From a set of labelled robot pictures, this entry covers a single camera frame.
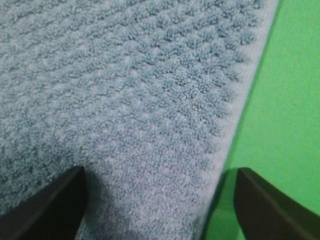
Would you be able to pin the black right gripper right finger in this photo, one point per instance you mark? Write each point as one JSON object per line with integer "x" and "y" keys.
{"x": 265, "y": 213}

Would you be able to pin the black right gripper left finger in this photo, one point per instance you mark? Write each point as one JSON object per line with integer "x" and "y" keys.
{"x": 54, "y": 213}

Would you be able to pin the blue waffle-weave towel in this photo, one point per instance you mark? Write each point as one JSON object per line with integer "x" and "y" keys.
{"x": 145, "y": 94}

